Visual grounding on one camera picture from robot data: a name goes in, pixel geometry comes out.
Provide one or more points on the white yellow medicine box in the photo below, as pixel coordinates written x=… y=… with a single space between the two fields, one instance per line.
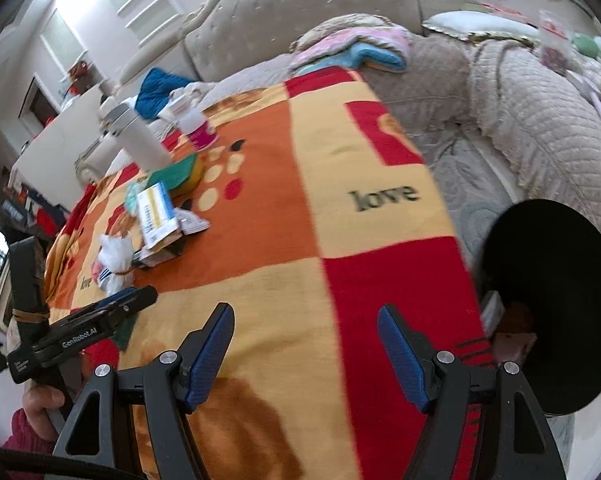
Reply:
x=158 y=215

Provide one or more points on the brown wrapper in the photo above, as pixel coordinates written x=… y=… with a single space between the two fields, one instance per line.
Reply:
x=517 y=325

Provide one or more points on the green yellow sponge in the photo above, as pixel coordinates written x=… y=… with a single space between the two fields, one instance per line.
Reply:
x=173 y=172

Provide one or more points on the black round bin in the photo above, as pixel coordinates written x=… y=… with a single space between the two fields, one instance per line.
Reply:
x=555 y=260

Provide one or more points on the quilted beige sofa cover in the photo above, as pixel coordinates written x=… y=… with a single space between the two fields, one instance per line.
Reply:
x=430 y=75
x=545 y=125

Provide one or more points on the white carton box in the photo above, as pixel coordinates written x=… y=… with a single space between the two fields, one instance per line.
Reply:
x=491 y=310

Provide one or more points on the white frilled pillow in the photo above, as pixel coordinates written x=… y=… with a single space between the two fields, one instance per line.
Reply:
x=470 y=22

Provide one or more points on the person's left hand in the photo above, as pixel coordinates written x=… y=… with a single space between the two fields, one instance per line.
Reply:
x=38 y=400

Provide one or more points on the dark flat box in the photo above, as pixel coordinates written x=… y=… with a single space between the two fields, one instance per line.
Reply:
x=160 y=255

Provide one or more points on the clear bag red print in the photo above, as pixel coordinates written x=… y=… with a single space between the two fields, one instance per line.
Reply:
x=500 y=6
x=555 y=40

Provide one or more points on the beige tufted sofa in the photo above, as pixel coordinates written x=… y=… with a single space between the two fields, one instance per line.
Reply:
x=280 y=15

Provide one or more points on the pink label plastic bottle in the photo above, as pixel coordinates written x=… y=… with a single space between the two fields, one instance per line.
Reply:
x=198 y=130

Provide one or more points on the tissue paper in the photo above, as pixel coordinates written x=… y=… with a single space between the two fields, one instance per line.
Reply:
x=115 y=255

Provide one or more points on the orange red printed blanket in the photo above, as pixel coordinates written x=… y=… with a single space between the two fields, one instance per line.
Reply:
x=280 y=260

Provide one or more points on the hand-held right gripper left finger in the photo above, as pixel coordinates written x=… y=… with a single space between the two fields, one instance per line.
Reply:
x=210 y=355

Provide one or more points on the red ornament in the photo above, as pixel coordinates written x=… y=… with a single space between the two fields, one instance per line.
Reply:
x=78 y=77

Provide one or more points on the pink folded blanket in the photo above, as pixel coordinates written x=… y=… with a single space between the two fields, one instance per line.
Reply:
x=330 y=42

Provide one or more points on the white cabinet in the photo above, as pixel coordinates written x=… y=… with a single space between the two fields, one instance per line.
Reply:
x=55 y=145

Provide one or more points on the green plush toy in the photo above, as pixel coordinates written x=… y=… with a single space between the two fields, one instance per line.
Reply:
x=587 y=45

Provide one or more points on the blue cloth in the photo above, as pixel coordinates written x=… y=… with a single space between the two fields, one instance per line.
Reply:
x=158 y=90

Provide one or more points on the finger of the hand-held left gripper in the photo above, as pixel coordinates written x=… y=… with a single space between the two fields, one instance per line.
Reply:
x=115 y=297
x=138 y=300

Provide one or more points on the white thermos bottle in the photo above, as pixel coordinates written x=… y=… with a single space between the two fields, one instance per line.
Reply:
x=140 y=142

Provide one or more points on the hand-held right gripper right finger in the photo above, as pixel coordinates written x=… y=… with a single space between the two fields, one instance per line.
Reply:
x=403 y=355

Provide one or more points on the white cloth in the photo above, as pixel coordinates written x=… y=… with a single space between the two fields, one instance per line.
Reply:
x=200 y=91

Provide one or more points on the blue folded towel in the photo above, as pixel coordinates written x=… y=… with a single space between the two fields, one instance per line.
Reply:
x=375 y=57

